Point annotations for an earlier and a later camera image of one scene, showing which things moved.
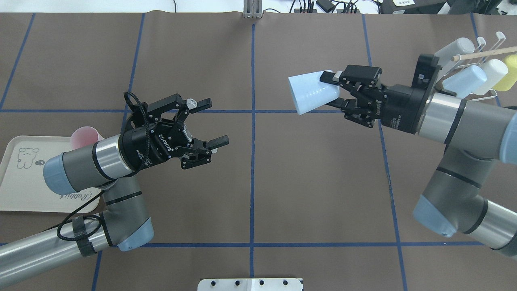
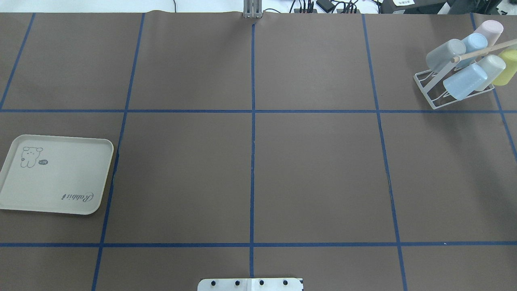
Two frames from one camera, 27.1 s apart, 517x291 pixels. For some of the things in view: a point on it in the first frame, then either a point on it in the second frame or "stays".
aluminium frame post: (252, 9) stays
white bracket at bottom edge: (250, 284) stays
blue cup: (309, 92) -> (473, 42)
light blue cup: (465, 80) stays
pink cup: (84, 136) -> (492, 29)
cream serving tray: (23, 187) stays
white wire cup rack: (482, 57) -> (431, 83)
